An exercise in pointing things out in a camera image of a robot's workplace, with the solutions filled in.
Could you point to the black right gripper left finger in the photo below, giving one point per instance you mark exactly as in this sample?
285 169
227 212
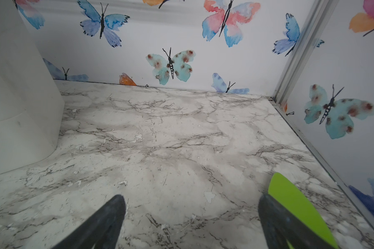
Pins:
101 230

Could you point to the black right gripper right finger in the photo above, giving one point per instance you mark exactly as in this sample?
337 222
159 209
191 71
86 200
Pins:
281 228

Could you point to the white three-drawer cabinet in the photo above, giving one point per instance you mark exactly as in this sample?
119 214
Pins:
31 106

